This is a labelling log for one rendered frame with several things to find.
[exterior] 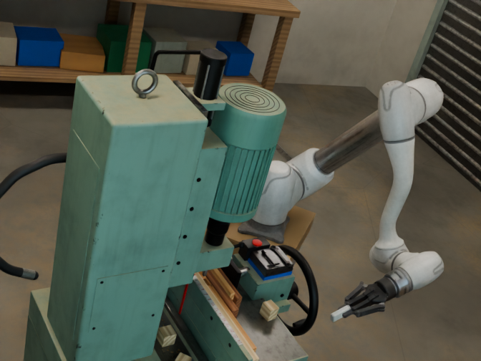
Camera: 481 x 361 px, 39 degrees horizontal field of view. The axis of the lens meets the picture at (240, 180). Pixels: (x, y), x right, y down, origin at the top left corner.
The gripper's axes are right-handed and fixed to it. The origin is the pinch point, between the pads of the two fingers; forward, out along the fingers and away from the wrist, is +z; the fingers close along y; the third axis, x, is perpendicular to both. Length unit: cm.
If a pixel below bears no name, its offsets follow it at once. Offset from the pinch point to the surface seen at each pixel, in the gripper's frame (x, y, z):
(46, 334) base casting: -35, -15, 85
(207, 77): -100, -7, 33
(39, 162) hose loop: -84, -22, 72
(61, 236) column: -65, -16, 73
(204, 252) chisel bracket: -49, -6, 41
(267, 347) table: -29.3, 16.3, 36.2
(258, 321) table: -28.3, 7.1, 33.4
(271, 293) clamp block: -26.4, -0.6, 24.6
